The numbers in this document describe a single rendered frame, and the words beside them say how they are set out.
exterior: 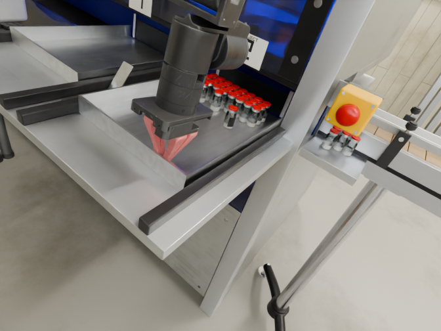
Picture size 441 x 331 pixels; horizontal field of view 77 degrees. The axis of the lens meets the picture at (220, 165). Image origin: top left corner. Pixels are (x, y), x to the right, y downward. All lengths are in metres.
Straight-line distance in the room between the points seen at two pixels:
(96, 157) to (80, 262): 0.96
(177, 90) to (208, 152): 0.18
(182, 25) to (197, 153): 0.23
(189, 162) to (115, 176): 0.12
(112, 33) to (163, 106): 0.64
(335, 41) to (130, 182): 0.43
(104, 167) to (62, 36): 0.53
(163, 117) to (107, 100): 0.26
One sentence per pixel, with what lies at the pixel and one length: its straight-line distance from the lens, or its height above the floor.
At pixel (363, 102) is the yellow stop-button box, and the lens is 0.57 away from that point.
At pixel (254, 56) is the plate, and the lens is 0.64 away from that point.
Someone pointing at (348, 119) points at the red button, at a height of 0.99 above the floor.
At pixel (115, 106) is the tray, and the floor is 0.88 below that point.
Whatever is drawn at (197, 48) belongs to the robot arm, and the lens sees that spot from 0.34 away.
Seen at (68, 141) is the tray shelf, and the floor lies 0.88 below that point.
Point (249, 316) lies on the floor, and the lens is 1.35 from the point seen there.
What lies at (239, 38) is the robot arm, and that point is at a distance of 0.42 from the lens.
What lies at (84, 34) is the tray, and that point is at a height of 0.89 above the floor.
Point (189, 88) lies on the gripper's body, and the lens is 0.35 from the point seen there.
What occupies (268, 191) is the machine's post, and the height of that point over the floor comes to 0.72.
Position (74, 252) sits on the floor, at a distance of 1.42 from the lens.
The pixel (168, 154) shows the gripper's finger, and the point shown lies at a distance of 0.41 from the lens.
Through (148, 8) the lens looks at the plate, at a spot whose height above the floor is 1.01.
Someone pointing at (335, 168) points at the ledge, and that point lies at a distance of 0.63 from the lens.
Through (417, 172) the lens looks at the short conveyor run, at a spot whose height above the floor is 0.91.
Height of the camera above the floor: 1.17
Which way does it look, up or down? 37 degrees down
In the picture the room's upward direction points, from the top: 18 degrees clockwise
